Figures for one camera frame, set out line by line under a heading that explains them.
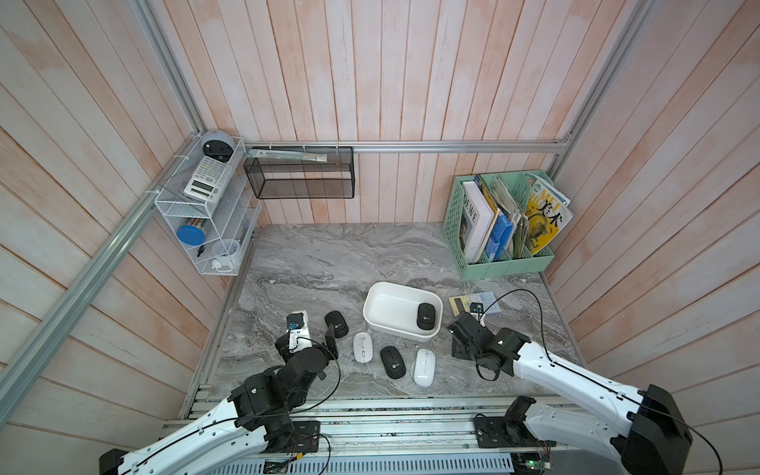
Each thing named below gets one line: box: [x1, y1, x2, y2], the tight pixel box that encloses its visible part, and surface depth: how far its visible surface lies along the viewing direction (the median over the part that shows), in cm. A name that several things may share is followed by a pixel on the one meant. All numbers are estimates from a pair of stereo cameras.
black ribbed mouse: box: [380, 345, 407, 380], surface depth 86 cm
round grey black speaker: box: [200, 130, 236, 164], surface depth 83 cm
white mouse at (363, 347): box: [353, 331, 375, 364], surface depth 88 cm
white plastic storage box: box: [362, 281, 444, 342], surface depth 98 cm
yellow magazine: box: [526, 181, 574, 256], surface depth 102 cm
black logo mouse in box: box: [416, 302, 436, 331], surface depth 95 cm
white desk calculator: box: [183, 156, 232, 202], surface depth 79 cm
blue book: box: [484, 213, 514, 263], surface depth 97 cm
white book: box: [459, 180, 495, 265], surface depth 97 cm
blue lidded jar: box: [176, 224, 206, 247], surface depth 78 cm
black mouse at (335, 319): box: [324, 310, 350, 339], surface depth 93 cm
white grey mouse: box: [410, 348, 437, 388], surface depth 85 cm
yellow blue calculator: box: [448, 290, 502, 317], surface depth 100 cm
